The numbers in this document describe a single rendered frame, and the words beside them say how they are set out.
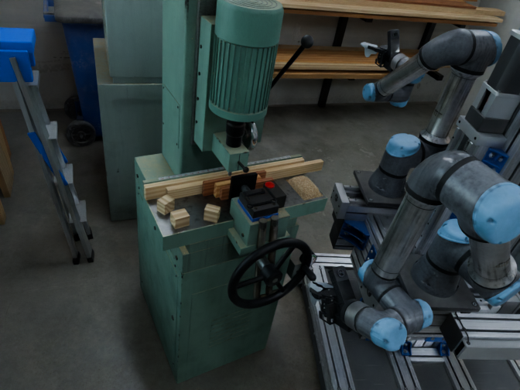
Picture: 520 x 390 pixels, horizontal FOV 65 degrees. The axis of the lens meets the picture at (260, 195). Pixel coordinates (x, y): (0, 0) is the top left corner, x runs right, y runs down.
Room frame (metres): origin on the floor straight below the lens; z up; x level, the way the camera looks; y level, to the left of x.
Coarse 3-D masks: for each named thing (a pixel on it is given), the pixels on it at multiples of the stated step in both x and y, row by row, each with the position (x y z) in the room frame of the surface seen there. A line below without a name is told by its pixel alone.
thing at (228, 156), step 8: (216, 136) 1.17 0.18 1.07; (224, 136) 1.18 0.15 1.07; (216, 144) 1.17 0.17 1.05; (224, 144) 1.13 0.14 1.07; (216, 152) 1.16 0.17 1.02; (224, 152) 1.11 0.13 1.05; (232, 152) 1.09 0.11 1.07; (240, 152) 1.10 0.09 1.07; (248, 152) 1.12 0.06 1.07; (224, 160) 1.11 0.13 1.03; (232, 160) 1.09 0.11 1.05; (240, 160) 1.10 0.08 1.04; (232, 168) 1.09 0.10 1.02; (240, 168) 1.11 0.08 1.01
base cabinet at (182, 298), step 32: (160, 256) 1.06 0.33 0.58; (160, 288) 1.06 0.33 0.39; (192, 288) 0.90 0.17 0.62; (224, 288) 0.97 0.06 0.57; (160, 320) 1.06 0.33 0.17; (192, 320) 0.91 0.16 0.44; (224, 320) 0.98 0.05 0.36; (256, 320) 1.07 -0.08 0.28; (192, 352) 0.91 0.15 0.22; (224, 352) 1.00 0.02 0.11
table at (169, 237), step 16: (288, 176) 1.27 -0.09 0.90; (288, 192) 1.17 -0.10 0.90; (320, 192) 1.21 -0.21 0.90; (144, 208) 1.01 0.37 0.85; (176, 208) 0.98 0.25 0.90; (192, 208) 0.99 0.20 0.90; (224, 208) 1.02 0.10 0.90; (288, 208) 1.09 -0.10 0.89; (304, 208) 1.13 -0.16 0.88; (320, 208) 1.17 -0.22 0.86; (160, 224) 0.89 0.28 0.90; (192, 224) 0.92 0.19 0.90; (208, 224) 0.93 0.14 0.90; (224, 224) 0.96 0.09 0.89; (160, 240) 0.86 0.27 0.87; (176, 240) 0.87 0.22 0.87; (192, 240) 0.90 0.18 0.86; (240, 240) 0.92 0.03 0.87
